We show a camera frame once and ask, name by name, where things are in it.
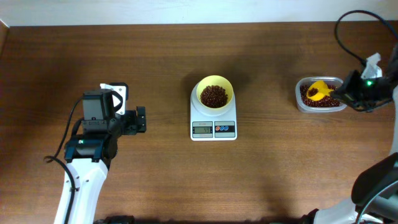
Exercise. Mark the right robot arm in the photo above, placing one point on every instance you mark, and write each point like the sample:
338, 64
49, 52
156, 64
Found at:
374, 193

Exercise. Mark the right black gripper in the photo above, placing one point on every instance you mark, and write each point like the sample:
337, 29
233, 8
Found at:
352, 91

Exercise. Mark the red adzuki beans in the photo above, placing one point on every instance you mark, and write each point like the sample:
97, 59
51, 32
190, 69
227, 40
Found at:
214, 96

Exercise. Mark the pale yellow plastic bowl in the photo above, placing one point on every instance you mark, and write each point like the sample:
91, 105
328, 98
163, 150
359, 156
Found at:
215, 80

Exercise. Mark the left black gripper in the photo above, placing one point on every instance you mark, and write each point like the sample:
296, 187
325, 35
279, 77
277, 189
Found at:
140, 118

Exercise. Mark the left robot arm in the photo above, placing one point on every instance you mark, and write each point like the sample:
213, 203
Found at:
93, 144

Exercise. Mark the clear plastic food container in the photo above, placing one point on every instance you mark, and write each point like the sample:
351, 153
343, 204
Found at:
307, 106

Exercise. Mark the white digital kitchen scale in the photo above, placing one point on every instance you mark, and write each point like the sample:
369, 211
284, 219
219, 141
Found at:
217, 126

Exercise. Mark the yellow plastic measuring scoop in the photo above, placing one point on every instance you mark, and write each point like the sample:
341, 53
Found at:
318, 90

